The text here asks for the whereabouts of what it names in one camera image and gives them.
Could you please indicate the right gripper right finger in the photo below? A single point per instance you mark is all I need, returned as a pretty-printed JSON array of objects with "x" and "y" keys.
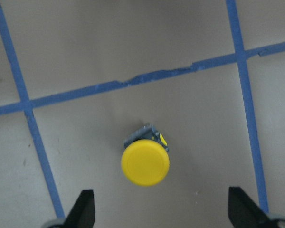
[{"x": 243, "y": 212}]

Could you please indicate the yellow push button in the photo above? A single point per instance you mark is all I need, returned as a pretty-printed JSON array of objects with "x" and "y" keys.
[{"x": 145, "y": 160}]

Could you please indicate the brown paper table cover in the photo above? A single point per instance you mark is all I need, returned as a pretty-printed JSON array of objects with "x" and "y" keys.
[{"x": 79, "y": 76}]

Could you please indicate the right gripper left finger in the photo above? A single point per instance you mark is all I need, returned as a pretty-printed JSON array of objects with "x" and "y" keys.
[{"x": 82, "y": 214}]

